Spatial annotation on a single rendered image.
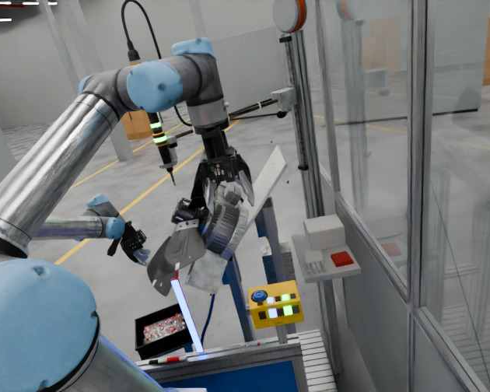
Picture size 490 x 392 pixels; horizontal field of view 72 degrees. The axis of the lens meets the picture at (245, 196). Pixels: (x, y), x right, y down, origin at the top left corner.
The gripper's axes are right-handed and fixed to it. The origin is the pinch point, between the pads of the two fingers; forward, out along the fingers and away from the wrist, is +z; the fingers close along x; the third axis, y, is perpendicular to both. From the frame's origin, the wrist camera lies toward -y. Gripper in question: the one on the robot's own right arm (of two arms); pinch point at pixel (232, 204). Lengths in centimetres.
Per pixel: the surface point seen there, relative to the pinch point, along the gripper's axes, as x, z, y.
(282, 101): 24, -6, -81
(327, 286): 30, 84, -61
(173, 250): -29, 31, -36
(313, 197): 33, 47, -88
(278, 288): 6.4, 40.8, -16.6
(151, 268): -49, 51, -56
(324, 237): 32, 55, -61
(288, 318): 7.7, 47.3, -9.5
